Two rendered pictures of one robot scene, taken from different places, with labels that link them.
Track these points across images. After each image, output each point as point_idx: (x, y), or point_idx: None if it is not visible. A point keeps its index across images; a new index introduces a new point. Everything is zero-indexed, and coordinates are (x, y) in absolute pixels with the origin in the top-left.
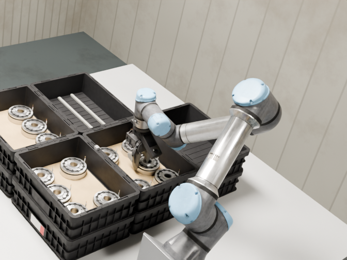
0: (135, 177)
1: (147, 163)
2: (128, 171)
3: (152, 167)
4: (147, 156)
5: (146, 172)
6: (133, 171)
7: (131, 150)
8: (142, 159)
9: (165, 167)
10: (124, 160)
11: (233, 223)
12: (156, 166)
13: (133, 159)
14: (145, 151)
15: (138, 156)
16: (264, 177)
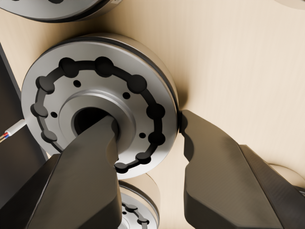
0: (218, 65)
1: (116, 106)
2: (214, 121)
3: (96, 69)
4: (96, 153)
5: (148, 53)
6: (193, 107)
7: (133, 211)
8: (123, 152)
9: (7, 66)
10: (177, 177)
11: None
12: (66, 57)
13: (277, 173)
14: (107, 217)
15: (228, 196)
16: None
